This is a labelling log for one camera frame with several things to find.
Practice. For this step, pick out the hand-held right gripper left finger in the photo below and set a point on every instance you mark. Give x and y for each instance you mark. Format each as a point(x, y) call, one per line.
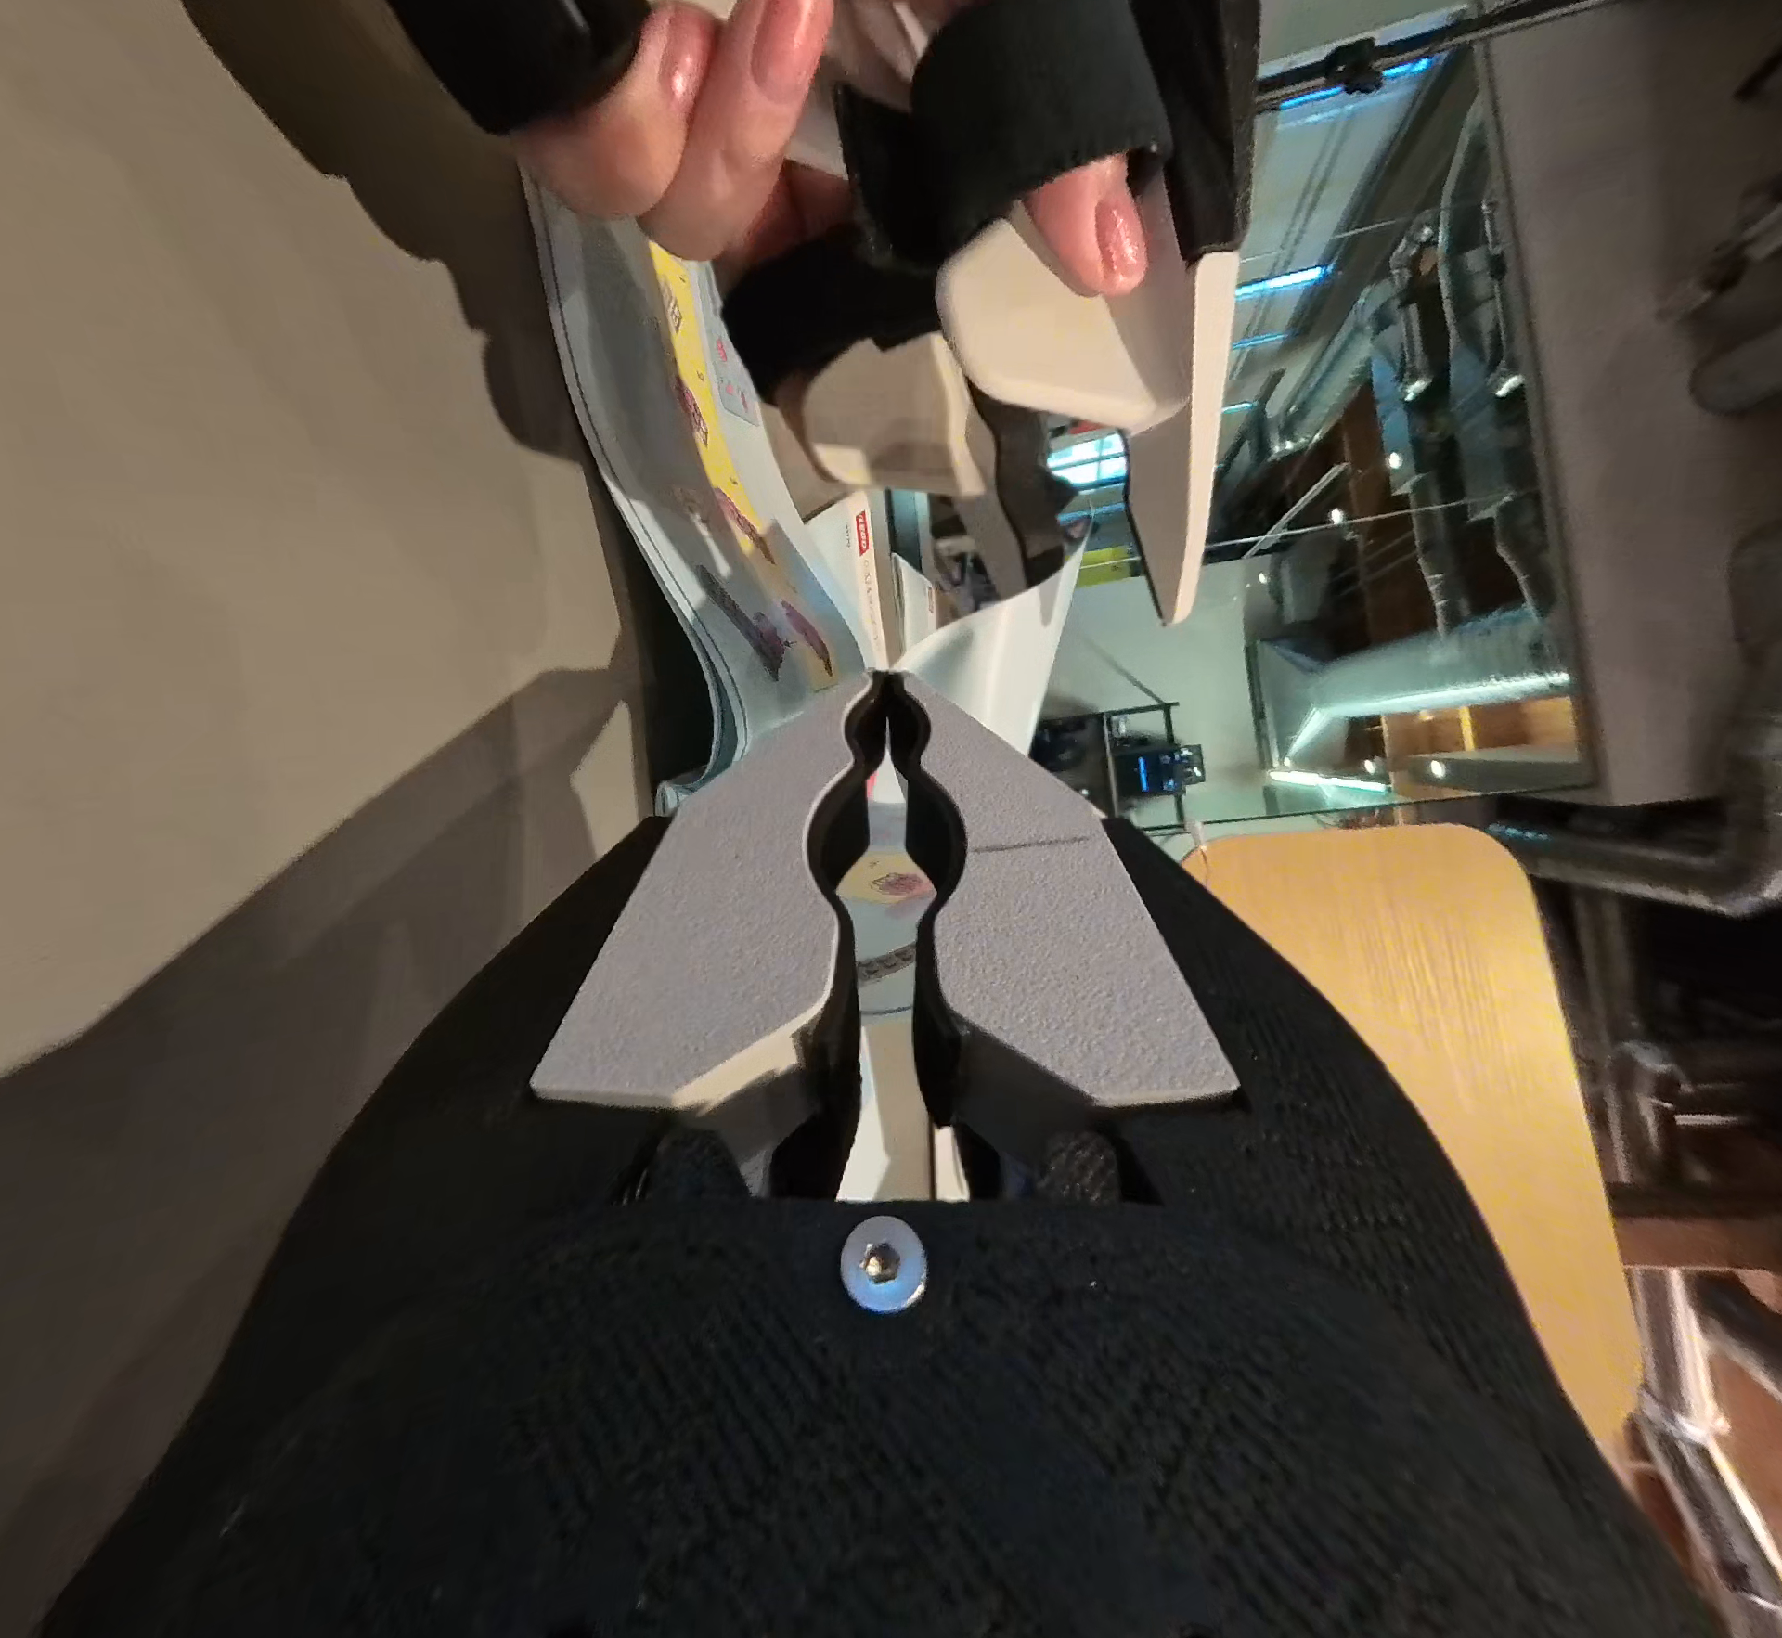
point(698, 971)

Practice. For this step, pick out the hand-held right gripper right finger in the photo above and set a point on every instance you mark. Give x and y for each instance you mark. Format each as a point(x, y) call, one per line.
point(1087, 971)

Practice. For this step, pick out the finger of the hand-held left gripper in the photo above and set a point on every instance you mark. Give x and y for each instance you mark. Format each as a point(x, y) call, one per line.
point(1024, 505)
point(1185, 484)

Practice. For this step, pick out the light blue instruction booklet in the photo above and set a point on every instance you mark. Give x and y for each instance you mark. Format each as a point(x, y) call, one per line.
point(669, 469)

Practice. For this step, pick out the black stand pole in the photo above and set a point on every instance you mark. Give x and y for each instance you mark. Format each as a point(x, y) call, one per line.
point(1358, 72)

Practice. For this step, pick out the wooden book stand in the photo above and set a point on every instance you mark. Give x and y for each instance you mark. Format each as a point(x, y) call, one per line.
point(1392, 1041)

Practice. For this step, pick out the silver ceiling pipes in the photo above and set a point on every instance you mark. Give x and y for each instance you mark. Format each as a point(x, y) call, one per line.
point(1672, 859)

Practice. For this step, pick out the large silver air duct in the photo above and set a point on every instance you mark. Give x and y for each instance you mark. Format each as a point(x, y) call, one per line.
point(1392, 691)

